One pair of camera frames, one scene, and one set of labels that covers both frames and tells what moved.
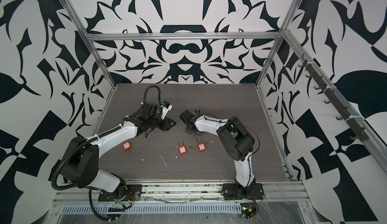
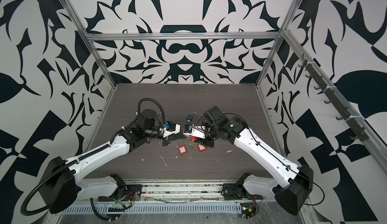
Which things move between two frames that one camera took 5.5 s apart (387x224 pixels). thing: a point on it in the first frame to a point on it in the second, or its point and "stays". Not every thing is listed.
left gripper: [167, 125] to [167, 141]
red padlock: [182, 148] stays
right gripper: [188, 130] to [209, 143]
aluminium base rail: [190, 191] stays
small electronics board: [248, 209] stays
